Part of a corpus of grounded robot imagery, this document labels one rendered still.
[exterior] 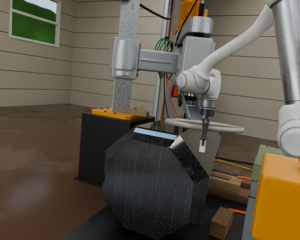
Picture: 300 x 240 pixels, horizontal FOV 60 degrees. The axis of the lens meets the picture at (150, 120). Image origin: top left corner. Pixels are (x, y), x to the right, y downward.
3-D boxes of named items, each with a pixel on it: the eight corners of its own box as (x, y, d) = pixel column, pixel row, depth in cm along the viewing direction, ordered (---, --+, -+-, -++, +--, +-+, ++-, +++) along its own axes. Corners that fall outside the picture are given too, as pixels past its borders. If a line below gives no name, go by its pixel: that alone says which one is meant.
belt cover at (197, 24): (173, 49, 299) (175, 35, 296) (195, 52, 299) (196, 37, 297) (185, 35, 204) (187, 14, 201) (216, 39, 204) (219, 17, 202)
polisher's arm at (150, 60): (106, 67, 265) (108, 42, 261) (110, 68, 299) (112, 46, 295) (178, 75, 269) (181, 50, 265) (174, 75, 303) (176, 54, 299)
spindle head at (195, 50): (175, 89, 249) (181, 41, 242) (197, 91, 250) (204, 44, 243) (179, 91, 214) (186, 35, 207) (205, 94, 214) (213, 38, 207)
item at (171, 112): (160, 137, 536) (165, 96, 522) (182, 129, 651) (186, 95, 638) (188, 144, 509) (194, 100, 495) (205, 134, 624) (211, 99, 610)
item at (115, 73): (101, 75, 276) (104, 36, 269) (118, 77, 307) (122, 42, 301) (129, 79, 262) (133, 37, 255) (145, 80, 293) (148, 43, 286)
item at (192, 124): (162, 120, 187) (162, 116, 186) (229, 127, 188) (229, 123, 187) (167, 127, 138) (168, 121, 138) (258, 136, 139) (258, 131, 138)
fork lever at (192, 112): (176, 92, 248) (177, 87, 246) (196, 94, 248) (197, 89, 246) (183, 123, 185) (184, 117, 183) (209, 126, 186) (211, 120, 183)
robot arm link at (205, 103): (217, 99, 142) (215, 109, 142) (200, 97, 144) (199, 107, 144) (217, 98, 133) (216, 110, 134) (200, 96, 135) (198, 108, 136)
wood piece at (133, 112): (127, 114, 273) (128, 109, 272) (131, 113, 283) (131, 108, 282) (146, 117, 268) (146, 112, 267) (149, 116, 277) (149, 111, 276)
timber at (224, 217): (223, 240, 197) (225, 226, 196) (208, 234, 203) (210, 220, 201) (232, 223, 223) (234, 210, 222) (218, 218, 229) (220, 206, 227)
